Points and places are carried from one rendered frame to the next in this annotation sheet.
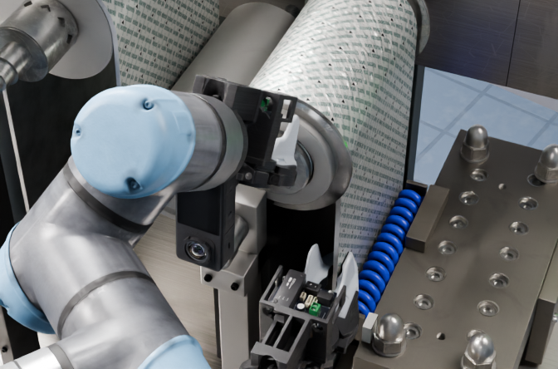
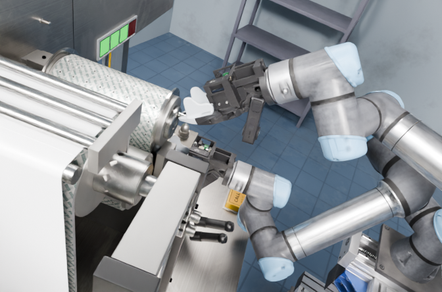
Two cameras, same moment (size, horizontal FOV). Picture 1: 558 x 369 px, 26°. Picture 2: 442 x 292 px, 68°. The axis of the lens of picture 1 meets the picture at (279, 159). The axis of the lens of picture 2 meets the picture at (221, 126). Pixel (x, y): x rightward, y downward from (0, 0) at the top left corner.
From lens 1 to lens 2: 115 cm
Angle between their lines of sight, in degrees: 78
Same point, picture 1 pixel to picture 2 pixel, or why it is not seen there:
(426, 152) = not seen: outside the picture
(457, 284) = not seen: hidden behind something
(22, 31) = (148, 165)
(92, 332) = (390, 107)
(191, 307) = (103, 250)
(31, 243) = (362, 123)
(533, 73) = not seen: hidden behind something
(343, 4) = (93, 68)
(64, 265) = (369, 112)
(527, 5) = (75, 38)
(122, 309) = (379, 98)
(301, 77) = (152, 88)
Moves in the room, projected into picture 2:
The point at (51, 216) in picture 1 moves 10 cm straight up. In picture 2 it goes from (357, 110) to (391, 58)
